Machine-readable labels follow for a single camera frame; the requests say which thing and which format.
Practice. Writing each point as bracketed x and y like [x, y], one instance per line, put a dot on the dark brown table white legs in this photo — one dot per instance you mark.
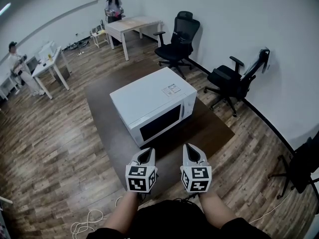
[104, 123]

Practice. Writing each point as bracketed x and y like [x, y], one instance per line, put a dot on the white power strip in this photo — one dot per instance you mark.
[81, 53]

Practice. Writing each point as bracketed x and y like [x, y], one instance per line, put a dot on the white box appliance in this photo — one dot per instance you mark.
[47, 49]

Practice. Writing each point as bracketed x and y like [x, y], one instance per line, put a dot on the white frame checkered table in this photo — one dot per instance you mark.
[3, 220]

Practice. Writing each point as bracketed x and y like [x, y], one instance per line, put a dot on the short ceiling light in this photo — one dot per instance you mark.
[5, 9]

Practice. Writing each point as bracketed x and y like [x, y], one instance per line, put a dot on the small white side table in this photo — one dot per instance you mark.
[99, 35]

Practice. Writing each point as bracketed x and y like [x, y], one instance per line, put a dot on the white microwave door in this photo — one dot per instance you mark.
[159, 123]

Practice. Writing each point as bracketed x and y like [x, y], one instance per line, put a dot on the low white table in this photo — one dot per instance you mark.
[6, 83]

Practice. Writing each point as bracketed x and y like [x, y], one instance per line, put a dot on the white microwave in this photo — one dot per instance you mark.
[147, 93]

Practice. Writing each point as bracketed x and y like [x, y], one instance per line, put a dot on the person's black clothing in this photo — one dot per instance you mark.
[174, 223]

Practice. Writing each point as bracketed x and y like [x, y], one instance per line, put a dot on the person's left forearm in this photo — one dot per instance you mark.
[122, 213]

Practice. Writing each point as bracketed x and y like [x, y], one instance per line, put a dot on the light wooden desk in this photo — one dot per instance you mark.
[129, 25]

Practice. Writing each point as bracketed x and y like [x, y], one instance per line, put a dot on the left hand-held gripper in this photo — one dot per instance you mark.
[137, 179]

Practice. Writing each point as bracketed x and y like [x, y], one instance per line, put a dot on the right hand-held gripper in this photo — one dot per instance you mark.
[198, 179]

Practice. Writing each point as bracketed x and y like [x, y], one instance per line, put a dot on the person's right forearm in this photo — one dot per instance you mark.
[216, 210]

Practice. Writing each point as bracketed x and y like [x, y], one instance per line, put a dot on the white desk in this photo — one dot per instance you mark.
[48, 63]

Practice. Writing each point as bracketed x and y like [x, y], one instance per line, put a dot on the black office chair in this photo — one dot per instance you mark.
[179, 41]
[304, 168]
[226, 81]

